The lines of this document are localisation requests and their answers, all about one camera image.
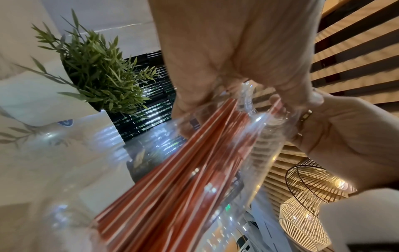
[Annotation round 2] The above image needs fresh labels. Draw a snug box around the person's left hand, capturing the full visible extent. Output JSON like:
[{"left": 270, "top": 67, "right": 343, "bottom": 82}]
[{"left": 147, "top": 0, "right": 325, "bottom": 139}]

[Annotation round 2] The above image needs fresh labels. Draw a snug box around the person's right hand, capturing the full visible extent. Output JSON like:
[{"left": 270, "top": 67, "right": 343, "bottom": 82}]
[{"left": 270, "top": 88, "right": 399, "bottom": 193}]

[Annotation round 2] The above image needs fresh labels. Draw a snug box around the leafy plant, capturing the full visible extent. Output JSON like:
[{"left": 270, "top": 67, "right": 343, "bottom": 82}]
[{"left": 0, "top": 8, "right": 163, "bottom": 127}]

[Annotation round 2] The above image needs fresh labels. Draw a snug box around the bundle of red straws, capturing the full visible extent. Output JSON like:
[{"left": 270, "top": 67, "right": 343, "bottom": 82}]
[{"left": 92, "top": 98, "right": 285, "bottom": 252}]

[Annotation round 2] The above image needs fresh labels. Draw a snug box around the clear tray of red straws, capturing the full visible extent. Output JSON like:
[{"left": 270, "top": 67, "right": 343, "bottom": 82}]
[{"left": 24, "top": 82, "right": 301, "bottom": 252}]

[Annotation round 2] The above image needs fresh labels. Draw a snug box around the black slatted screen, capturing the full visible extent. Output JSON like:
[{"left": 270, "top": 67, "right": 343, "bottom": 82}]
[{"left": 107, "top": 51, "right": 179, "bottom": 142}]

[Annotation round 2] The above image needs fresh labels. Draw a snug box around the woven wire lamp shade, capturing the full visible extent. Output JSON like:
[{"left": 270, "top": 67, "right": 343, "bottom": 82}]
[
  {"left": 278, "top": 196, "right": 332, "bottom": 252},
  {"left": 284, "top": 158, "right": 358, "bottom": 204}
]

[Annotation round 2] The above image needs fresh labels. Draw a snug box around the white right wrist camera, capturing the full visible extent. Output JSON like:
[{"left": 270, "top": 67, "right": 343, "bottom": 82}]
[{"left": 318, "top": 188, "right": 399, "bottom": 245}]

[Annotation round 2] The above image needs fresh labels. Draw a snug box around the black right wrist strap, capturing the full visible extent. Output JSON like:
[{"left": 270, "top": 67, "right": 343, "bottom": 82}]
[{"left": 342, "top": 242, "right": 399, "bottom": 252}]

